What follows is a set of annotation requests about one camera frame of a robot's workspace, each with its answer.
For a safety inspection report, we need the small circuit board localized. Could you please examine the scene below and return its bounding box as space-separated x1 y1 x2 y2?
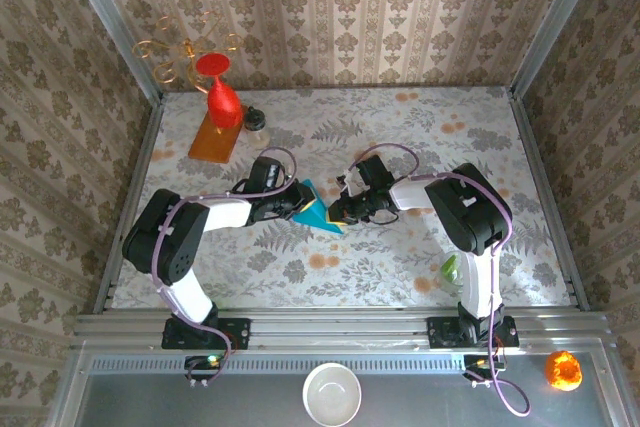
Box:
183 354 226 389
462 354 507 389

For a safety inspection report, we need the right small circuit board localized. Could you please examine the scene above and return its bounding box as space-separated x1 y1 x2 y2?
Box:
462 354 507 389

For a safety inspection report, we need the grey metal shelf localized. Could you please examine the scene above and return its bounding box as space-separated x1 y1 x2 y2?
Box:
49 341 626 427

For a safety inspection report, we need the left small circuit board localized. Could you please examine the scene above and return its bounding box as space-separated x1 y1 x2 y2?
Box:
183 354 226 389

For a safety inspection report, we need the clear glass with green leaf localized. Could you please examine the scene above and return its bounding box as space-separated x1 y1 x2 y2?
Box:
438 252 466 293

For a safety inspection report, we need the small bottle with black cap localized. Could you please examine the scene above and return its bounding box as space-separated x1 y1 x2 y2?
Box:
243 105 271 150

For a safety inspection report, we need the blue paper sheet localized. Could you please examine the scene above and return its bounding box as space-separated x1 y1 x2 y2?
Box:
291 178 346 236

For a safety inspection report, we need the aluminium extrusion frame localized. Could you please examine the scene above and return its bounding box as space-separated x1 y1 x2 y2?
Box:
47 0 634 427

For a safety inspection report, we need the white bowl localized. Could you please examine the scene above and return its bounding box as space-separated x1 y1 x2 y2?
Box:
301 362 362 427

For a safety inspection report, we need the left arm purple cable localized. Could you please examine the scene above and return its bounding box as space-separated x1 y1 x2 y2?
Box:
152 146 299 389

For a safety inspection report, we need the gold wire ornament stand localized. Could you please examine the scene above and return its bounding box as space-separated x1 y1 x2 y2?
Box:
132 11 244 94

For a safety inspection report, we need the orange rectangular board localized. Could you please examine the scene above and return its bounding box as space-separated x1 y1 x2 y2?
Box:
187 105 249 164

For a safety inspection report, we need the floral patterned table cover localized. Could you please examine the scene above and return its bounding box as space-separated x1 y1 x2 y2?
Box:
110 86 576 309

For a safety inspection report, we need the orange crumpled ball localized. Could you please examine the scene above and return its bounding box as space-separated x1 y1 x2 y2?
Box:
543 349 584 392

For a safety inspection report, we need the red wine glass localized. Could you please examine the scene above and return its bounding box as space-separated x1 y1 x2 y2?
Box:
194 52 244 128

